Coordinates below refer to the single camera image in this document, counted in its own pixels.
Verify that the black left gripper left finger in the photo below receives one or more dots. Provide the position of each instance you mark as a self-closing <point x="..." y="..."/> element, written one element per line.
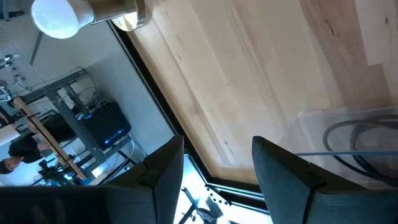
<point x="155" y="186"/>

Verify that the clear plastic bin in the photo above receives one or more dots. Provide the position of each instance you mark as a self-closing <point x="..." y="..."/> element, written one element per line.
<point x="311" y="130"/>

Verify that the person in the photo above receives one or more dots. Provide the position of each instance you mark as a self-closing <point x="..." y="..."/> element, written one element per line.
<point x="25" y="149"/>

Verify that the black computer box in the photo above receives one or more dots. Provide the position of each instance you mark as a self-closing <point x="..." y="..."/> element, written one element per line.
<point x="105" y="124"/>

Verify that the light wooden board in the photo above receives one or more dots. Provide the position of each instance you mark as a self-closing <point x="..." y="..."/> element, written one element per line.
<point x="46" y="136"/>

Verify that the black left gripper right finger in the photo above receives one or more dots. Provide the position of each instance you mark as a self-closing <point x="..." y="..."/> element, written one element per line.
<point x="286" y="186"/>

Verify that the bulb lamp with brass base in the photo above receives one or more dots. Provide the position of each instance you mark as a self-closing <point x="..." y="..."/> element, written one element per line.
<point x="56" y="17"/>

